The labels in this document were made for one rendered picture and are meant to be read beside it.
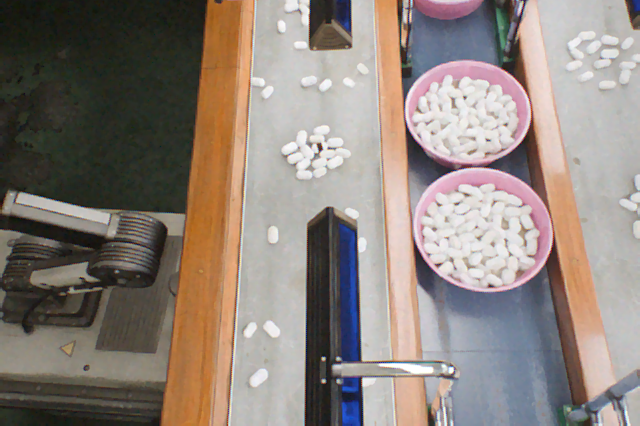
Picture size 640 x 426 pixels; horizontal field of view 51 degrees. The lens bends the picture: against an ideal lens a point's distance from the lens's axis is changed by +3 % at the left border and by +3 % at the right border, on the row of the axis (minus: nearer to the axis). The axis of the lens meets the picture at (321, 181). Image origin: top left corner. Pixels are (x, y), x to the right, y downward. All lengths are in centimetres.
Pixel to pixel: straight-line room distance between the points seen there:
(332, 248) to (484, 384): 52
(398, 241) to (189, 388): 48
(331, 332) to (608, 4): 114
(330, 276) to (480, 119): 70
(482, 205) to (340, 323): 58
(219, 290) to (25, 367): 58
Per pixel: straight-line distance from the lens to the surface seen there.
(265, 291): 134
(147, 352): 165
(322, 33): 120
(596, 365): 132
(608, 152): 153
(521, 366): 138
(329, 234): 97
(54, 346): 174
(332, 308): 93
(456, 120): 151
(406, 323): 128
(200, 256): 137
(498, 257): 137
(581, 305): 134
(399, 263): 132
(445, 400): 105
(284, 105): 154
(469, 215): 139
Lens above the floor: 199
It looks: 61 degrees down
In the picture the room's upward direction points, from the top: 10 degrees counter-clockwise
